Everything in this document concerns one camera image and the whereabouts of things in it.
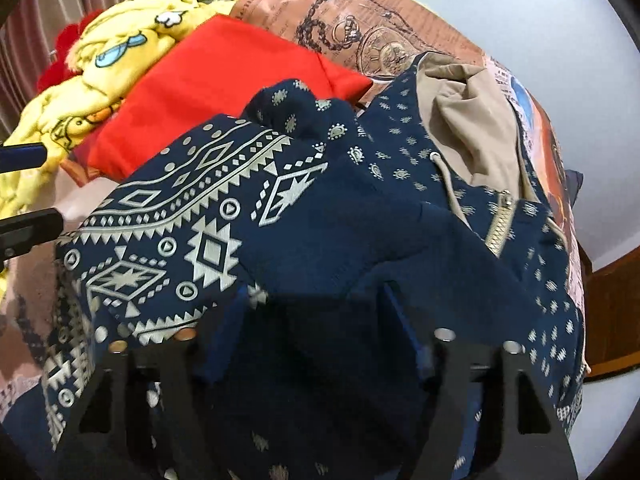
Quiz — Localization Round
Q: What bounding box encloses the navy patterned hooded jacket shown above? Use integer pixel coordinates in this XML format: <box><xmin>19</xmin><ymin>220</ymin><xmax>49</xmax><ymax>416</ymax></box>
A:
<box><xmin>44</xmin><ymin>53</ymin><xmax>584</xmax><ymax>479</ymax></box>

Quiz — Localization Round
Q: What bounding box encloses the red fluffy garment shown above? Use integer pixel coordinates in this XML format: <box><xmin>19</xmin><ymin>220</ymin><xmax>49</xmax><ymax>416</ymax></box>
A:
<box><xmin>36</xmin><ymin>9</ymin><xmax>103</xmax><ymax>94</ymax></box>

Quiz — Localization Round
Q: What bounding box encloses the yellow duck print blanket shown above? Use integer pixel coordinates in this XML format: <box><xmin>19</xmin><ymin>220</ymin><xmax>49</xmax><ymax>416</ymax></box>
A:
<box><xmin>1</xmin><ymin>0</ymin><xmax>236</xmax><ymax>219</ymax></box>

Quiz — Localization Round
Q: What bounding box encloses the striped red beige curtain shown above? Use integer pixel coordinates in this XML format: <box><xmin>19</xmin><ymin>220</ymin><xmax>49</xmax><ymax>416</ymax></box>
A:
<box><xmin>1</xmin><ymin>0</ymin><xmax>122</xmax><ymax>139</ymax></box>

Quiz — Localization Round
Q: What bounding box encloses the red folded garment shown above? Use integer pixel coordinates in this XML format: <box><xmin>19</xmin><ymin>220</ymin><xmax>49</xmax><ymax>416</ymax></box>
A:
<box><xmin>86</xmin><ymin>15</ymin><xmax>372</xmax><ymax>181</ymax></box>

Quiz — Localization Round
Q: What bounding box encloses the newspaper print bed cover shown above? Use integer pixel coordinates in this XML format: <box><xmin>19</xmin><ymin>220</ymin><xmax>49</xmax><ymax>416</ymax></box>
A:
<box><xmin>0</xmin><ymin>0</ymin><xmax>589</xmax><ymax>421</ymax></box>

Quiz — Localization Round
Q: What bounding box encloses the wooden door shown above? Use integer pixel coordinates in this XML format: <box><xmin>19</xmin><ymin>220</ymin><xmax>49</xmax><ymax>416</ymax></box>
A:
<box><xmin>579</xmin><ymin>246</ymin><xmax>639</xmax><ymax>382</ymax></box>

